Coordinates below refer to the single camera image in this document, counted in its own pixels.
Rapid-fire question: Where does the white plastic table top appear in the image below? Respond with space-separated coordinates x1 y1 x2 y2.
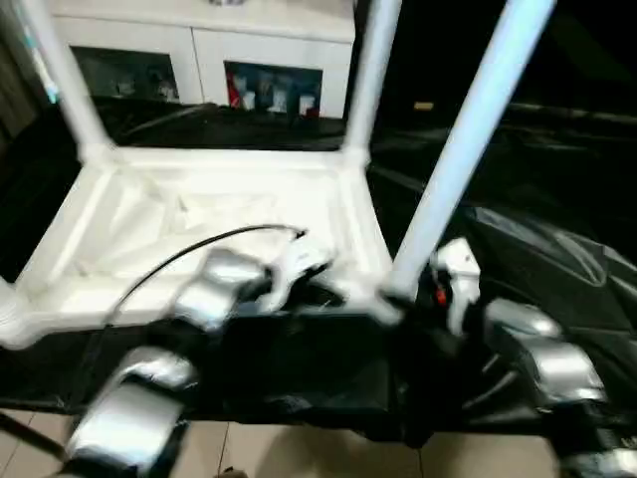
0 143 402 351

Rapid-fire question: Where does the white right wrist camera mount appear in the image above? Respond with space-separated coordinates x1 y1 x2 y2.
428 237 482 336

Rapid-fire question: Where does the red package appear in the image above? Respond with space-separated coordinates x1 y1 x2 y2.
226 73 244 109

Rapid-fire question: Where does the dark long rod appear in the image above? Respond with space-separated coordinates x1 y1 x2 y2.
507 102 637 125

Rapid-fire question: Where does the white blue patterned roll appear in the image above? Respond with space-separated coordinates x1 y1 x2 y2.
22 19 61 106

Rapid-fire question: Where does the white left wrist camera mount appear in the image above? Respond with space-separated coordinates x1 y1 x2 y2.
258 238 335 316

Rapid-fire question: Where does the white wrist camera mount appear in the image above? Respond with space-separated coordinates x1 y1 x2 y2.
258 238 335 316
428 237 482 336

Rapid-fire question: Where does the white plastic table leg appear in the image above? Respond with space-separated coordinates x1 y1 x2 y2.
380 0 558 306
17 0 120 163
0 278 36 351
345 0 403 160

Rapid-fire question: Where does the white tub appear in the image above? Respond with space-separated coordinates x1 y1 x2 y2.
272 85 293 114

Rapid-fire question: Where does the white glass door cabinet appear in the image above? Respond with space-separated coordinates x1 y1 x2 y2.
49 0 357 120

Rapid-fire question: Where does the black work mat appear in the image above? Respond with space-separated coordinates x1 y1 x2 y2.
0 97 637 449

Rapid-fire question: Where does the beige curtain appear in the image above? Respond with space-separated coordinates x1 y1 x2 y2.
0 29 41 145

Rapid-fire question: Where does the black metal table frame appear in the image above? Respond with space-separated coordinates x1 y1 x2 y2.
0 410 69 467

